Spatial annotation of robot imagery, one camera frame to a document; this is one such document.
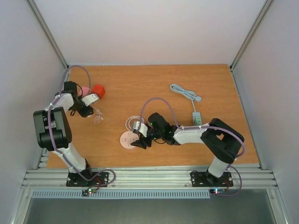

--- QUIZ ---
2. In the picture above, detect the pink square plug adapter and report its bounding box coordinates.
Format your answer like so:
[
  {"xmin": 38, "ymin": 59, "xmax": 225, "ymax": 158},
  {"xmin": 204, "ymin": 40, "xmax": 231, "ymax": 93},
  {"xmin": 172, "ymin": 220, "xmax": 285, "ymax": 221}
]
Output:
[{"xmin": 80, "ymin": 86, "xmax": 91, "ymax": 97}]

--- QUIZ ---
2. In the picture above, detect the aluminium rail frame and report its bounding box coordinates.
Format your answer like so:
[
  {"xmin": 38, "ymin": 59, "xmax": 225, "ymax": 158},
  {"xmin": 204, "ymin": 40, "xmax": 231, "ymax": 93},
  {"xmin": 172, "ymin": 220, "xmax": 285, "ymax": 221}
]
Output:
[{"xmin": 22, "ymin": 164, "xmax": 278, "ymax": 189}]

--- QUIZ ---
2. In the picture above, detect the round pink power socket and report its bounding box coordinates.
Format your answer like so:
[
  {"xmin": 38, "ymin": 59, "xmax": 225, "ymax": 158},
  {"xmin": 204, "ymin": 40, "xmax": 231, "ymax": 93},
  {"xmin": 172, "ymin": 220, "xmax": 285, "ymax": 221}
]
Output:
[{"xmin": 120, "ymin": 131, "xmax": 139, "ymax": 150}]

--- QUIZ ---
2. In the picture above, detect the light blue coiled cable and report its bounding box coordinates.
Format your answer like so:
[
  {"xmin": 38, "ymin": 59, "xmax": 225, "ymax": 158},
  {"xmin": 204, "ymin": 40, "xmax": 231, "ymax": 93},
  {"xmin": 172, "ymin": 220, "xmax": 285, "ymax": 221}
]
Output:
[{"xmin": 169, "ymin": 84, "xmax": 203, "ymax": 113}]

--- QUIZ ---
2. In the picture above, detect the grey power strip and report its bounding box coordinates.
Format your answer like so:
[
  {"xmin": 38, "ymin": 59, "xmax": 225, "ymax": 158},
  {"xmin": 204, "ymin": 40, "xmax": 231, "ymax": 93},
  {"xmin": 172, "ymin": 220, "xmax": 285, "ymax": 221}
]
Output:
[{"xmin": 192, "ymin": 112, "xmax": 202, "ymax": 126}]

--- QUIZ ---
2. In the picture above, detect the right controller board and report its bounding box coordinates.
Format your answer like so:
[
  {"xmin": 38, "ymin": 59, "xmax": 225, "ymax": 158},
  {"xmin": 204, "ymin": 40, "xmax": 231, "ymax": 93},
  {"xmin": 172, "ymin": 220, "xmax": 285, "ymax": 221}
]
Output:
[{"xmin": 210, "ymin": 188, "xmax": 226, "ymax": 195}]

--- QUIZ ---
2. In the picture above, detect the purple cable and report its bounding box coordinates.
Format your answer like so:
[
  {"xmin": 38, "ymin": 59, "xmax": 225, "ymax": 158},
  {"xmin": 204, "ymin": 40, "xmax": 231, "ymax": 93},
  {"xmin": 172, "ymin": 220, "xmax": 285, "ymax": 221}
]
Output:
[
  {"xmin": 140, "ymin": 97, "xmax": 247, "ymax": 196},
  {"xmin": 47, "ymin": 65, "xmax": 117, "ymax": 189}
]

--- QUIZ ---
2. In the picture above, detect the orange cube socket adapter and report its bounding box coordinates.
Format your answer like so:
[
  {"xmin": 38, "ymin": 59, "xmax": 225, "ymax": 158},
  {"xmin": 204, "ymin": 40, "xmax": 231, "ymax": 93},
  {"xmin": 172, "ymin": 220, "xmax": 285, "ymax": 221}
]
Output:
[{"xmin": 91, "ymin": 84, "xmax": 106, "ymax": 99}]

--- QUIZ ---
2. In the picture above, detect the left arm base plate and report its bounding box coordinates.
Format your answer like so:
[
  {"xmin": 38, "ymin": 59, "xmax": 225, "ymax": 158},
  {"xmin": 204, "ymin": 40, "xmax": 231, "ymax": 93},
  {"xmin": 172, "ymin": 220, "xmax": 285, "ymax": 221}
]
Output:
[{"xmin": 65, "ymin": 171, "xmax": 110, "ymax": 188}]

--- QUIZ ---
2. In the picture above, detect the controller board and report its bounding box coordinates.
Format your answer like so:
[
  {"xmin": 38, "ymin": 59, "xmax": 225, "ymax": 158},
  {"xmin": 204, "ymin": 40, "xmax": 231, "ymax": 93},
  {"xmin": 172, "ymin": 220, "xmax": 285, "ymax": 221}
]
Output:
[
  {"xmin": 210, "ymin": 188, "xmax": 226, "ymax": 195},
  {"xmin": 81, "ymin": 189, "xmax": 97, "ymax": 197}
]

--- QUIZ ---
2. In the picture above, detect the thin white charger cable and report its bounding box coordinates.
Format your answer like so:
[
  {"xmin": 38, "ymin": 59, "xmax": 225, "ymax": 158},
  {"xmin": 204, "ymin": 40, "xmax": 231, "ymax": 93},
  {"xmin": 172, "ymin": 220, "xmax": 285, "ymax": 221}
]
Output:
[{"xmin": 92, "ymin": 106, "xmax": 105, "ymax": 124}]

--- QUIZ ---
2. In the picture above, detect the green plug adapter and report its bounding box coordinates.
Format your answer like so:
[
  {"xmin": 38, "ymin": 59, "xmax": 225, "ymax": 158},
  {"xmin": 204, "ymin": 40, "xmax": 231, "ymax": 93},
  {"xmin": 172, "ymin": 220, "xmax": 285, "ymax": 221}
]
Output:
[{"xmin": 194, "ymin": 116, "xmax": 202, "ymax": 126}]

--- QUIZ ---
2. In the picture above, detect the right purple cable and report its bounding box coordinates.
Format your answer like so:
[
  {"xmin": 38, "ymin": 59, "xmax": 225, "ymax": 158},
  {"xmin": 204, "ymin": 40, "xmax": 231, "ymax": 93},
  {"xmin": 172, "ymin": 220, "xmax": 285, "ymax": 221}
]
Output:
[{"xmin": 140, "ymin": 97, "xmax": 247, "ymax": 196}]

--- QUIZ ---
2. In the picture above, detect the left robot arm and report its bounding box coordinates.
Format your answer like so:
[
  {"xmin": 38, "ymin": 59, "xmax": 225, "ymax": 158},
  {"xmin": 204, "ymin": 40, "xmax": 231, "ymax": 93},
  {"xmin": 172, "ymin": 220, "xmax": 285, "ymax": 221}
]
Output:
[{"xmin": 33, "ymin": 81, "xmax": 94, "ymax": 186}]

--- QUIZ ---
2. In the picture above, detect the left controller board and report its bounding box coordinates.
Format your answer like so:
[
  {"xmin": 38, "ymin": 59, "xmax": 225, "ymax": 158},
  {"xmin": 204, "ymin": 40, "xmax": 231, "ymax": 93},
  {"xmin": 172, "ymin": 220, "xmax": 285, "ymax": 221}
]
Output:
[{"xmin": 81, "ymin": 189, "xmax": 97, "ymax": 197}]

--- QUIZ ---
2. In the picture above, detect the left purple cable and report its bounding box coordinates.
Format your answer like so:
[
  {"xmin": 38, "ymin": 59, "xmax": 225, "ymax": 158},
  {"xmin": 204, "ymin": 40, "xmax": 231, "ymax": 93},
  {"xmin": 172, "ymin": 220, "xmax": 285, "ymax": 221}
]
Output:
[{"xmin": 47, "ymin": 65, "xmax": 117, "ymax": 189}]

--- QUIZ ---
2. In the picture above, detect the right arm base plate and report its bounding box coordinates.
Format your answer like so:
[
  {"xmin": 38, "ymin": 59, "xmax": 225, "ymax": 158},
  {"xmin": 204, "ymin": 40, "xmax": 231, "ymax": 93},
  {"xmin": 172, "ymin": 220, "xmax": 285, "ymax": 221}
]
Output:
[{"xmin": 190, "ymin": 170, "xmax": 234, "ymax": 187}]

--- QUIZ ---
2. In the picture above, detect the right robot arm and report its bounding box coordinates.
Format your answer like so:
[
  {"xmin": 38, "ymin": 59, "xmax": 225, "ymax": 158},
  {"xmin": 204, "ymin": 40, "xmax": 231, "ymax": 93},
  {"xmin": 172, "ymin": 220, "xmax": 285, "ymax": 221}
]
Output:
[{"xmin": 131, "ymin": 113, "xmax": 245, "ymax": 187}]

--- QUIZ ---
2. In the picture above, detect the blue slotted cable duct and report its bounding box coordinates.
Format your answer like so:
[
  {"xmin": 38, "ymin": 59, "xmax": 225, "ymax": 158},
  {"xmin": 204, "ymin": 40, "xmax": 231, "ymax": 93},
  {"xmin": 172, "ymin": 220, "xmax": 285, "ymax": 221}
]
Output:
[{"xmin": 32, "ymin": 189, "xmax": 210, "ymax": 199}]

